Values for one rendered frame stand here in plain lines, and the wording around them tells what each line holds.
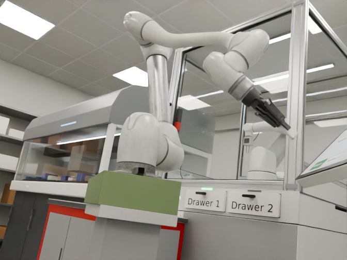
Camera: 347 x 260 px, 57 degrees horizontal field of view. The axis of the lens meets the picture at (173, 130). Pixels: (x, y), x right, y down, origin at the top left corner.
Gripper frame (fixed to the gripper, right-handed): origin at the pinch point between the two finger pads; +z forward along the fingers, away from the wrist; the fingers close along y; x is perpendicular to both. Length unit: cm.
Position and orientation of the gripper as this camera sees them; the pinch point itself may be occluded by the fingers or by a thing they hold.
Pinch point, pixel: (288, 130)
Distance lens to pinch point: 125.3
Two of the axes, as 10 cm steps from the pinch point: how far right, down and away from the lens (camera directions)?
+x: -7.1, 6.6, -2.5
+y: -0.5, 3.0, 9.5
